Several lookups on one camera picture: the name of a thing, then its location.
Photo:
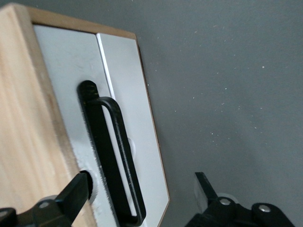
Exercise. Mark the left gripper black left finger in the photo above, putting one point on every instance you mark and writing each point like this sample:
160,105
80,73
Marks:
47,212

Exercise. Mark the wooden drawer cabinet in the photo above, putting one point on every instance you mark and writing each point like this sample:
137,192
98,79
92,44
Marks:
23,118

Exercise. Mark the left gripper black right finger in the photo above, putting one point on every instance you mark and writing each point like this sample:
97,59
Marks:
236,215

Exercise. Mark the dark grey table mat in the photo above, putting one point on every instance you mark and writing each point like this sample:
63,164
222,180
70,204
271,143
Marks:
225,94

